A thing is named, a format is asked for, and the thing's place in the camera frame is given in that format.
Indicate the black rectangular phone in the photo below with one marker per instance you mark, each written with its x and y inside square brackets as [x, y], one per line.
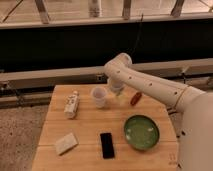
[107, 146]

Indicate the red-brown sausage toy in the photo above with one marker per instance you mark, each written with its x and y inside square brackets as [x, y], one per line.
[136, 98]

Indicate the beige sponge block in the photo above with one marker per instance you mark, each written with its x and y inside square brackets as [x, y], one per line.
[65, 143]

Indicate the wooden cutting board table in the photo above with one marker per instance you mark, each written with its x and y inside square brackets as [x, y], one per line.
[90, 122]

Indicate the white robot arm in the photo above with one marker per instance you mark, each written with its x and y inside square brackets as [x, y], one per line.
[196, 142]

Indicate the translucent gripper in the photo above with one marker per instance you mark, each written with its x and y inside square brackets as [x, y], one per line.
[121, 98]

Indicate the green ceramic bowl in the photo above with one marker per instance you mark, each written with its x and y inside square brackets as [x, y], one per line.
[141, 132]

